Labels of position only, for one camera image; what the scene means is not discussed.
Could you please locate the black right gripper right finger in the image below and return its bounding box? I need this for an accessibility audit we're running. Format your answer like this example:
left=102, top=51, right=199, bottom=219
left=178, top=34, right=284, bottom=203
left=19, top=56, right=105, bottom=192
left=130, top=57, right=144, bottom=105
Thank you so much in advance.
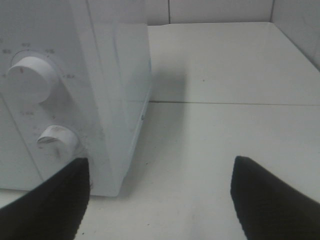
left=230, top=156, right=320, bottom=240

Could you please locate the upper white power knob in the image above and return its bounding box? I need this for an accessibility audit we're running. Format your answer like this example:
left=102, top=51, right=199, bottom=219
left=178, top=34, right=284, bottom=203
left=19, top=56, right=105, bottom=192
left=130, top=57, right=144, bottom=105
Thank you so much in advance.
left=5, top=56, right=60, bottom=103

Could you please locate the white adjacent back table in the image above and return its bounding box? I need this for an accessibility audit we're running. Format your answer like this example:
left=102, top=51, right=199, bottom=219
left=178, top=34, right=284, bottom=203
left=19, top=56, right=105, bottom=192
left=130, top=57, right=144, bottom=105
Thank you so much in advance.
left=148, top=22, right=320, bottom=106

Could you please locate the white microwave oven body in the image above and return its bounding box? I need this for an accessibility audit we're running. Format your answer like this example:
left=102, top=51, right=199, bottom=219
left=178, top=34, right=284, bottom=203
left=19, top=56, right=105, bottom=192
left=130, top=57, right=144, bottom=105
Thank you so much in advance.
left=0, top=0, right=152, bottom=197

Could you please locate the white timer knob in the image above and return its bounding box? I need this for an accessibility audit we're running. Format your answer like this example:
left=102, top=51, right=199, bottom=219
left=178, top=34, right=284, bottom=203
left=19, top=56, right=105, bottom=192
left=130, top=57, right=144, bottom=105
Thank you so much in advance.
left=36, top=125, right=80, bottom=163

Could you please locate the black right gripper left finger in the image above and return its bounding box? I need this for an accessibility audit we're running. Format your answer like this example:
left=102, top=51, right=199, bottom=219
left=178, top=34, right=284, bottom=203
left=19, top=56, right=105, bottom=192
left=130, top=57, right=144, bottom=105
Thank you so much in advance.
left=0, top=158, right=90, bottom=240

